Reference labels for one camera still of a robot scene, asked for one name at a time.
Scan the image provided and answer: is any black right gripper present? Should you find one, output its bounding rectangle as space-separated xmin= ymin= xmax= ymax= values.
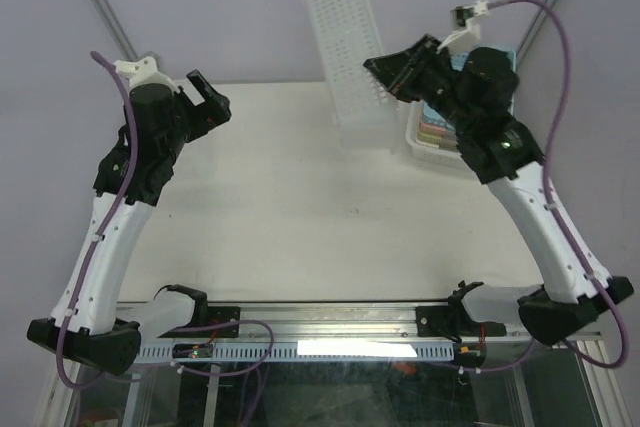
xmin=359 ymin=35 xmax=470 ymax=134

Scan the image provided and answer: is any large white perforated basket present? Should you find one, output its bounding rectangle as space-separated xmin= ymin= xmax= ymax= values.
xmin=303 ymin=0 xmax=398 ymax=149

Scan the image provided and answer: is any light blue perforated basket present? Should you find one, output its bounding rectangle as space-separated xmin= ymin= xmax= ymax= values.
xmin=451 ymin=44 xmax=517 ymax=72

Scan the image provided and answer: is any pink perforated basket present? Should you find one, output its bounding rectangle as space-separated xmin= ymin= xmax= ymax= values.
xmin=422 ymin=102 xmax=455 ymax=133

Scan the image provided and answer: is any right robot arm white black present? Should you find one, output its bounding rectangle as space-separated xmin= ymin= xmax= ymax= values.
xmin=363 ymin=35 xmax=634 ymax=346

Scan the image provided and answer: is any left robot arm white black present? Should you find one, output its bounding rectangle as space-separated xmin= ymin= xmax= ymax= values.
xmin=27 ymin=70 xmax=231 ymax=375

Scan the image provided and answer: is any small white perforated basket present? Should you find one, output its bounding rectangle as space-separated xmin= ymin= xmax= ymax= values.
xmin=405 ymin=103 xmax=471 ymax=174

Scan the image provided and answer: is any yellow-green perforated basket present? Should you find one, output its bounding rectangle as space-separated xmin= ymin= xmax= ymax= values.
xmin=416 ymin=131 xmax=458 ymax=152

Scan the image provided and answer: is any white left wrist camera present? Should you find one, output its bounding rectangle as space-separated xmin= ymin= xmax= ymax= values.
xmin=113 ymin=55 xmax=178 ymax=92

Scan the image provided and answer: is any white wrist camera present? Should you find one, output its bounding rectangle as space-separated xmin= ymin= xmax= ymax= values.
xmin=437 ymin=0 xmax=490 ymax=55
xmin=113 ymin=55 xmax=178 ymax=92

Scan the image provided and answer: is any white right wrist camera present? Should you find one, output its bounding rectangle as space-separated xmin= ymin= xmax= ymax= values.
xmin=437 ymin=0 xmax=490 ymax=55

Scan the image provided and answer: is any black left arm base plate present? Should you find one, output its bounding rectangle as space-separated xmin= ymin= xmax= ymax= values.
xmin=161 ymin=305 xmax=241 ymax=339

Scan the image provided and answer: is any aluminium frame rail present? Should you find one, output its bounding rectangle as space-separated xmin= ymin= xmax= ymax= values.
xmin=34 ymin=81 xmax=621 ymax=427

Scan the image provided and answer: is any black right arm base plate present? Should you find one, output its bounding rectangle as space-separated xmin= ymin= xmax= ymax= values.
xmin=415 ymin=304 xmax=507 ymax=343

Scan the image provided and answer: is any white slotted cable duct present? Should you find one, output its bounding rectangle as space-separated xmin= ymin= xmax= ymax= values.
xmin=134 ymin=340 xmax=454 ymax=364

